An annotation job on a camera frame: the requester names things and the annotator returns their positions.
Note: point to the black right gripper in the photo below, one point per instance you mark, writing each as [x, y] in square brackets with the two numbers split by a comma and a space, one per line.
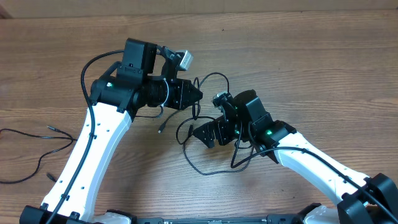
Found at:
[219, 127]

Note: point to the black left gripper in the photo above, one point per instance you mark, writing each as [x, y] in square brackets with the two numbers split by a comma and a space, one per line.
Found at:
[181, 101]

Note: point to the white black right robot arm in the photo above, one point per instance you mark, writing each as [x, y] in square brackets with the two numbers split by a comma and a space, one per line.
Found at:
[357, 197]

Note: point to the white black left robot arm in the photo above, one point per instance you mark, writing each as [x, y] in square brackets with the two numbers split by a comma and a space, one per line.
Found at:
[145, 76]

